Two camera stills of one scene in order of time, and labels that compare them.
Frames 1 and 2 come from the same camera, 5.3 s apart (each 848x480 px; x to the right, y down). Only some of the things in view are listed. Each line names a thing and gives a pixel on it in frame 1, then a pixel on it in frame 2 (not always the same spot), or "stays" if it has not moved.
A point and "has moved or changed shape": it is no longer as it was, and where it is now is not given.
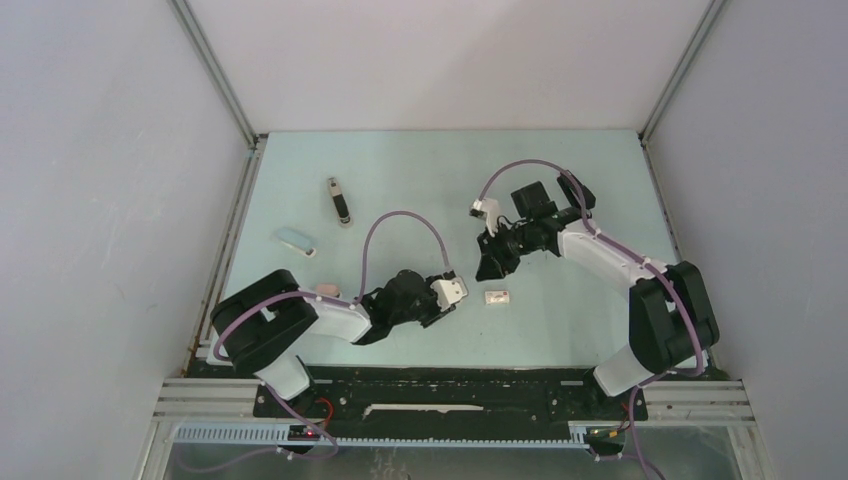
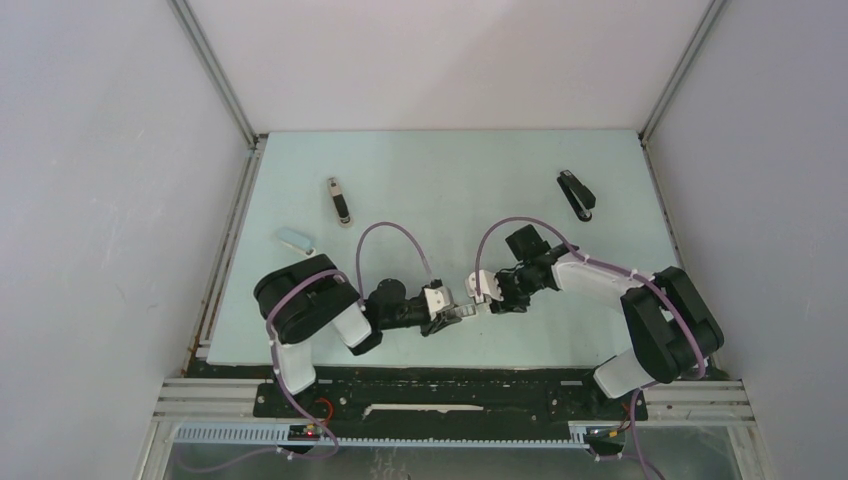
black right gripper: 494,264 → 508,305
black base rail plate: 349,396 stays
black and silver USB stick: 339,202 stays
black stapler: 572,193 stays
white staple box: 496,297 has moved or changed shape
